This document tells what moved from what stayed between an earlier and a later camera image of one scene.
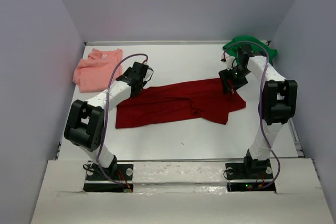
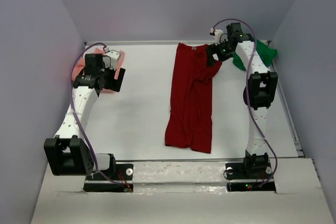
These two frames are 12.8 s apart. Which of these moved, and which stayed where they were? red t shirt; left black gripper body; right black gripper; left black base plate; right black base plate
Moved: red t shirt; left black gripper body; right black gripper
Stayed: left black base plate; right black base plate
